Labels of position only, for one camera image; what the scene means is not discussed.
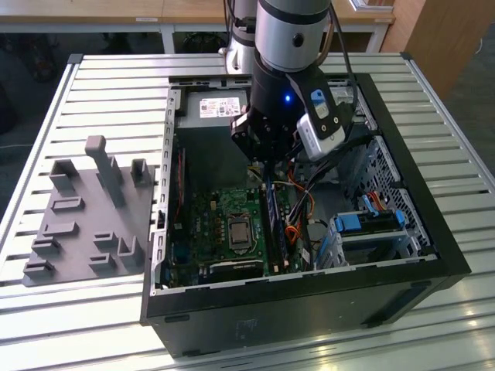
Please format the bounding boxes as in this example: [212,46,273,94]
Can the metal socket cover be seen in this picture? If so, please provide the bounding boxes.
[226,214,257,251]

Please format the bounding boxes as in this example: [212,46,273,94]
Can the hard disk in blue carrier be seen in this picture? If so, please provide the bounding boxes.
[331,209,408,236]

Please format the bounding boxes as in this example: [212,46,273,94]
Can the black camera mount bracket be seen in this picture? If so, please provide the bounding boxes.
[285,70,353,134]

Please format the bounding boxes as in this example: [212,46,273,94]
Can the green Dell motherboard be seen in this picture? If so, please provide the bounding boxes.
[169,184,297,285]

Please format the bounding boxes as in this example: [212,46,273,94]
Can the green RAM stick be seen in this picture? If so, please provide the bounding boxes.
[264,175,278,267]

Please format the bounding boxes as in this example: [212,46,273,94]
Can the black open PC case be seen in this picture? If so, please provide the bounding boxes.
[138,71,473,359]

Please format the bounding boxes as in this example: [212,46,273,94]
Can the grey power supply unit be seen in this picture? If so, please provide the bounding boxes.
[180,90,252,133]

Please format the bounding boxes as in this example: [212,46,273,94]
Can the black cable bundle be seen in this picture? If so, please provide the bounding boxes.
[288,152,351,235]

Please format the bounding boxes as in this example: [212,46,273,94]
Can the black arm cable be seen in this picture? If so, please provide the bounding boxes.
[323,0,357,131]

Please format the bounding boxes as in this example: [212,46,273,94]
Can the grey parts rack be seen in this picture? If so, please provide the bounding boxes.
[22,134,156,288]

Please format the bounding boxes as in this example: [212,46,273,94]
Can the black graphics card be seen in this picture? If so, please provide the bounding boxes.
[207,258,265,280]

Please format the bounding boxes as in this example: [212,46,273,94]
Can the wooden desk with white legs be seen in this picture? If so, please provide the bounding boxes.
[0,0,396,55]

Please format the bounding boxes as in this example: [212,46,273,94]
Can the silver CPU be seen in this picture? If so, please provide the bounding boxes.
[230,223,250,243]

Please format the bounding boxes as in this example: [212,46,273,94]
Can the silver wrist webcam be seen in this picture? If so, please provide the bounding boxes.
[296,113,347,162]

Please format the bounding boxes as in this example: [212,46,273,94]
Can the black RAM slot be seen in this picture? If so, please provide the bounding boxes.
[258,184,272,277]

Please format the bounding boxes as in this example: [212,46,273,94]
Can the RAM stick with blue label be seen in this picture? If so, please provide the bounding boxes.
[270,184,289,264]

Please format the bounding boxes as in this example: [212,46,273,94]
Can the CPU socket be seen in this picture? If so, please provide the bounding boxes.
[225,213,257,252]

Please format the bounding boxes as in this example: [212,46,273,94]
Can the wooden cabinet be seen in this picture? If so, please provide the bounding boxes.
[381,0,495,100]

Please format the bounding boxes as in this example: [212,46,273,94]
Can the black case fan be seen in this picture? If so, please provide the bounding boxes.
[169,145,187,220]

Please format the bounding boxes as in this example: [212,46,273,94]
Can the blue data cable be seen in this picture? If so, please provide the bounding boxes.
[361,192,383,218]

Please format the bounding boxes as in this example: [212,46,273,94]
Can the orange and red wires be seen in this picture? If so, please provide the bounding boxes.
[285,225,307,247]

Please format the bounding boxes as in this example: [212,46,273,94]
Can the red and black twisted wire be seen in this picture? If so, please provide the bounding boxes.
[172,152,186,227]

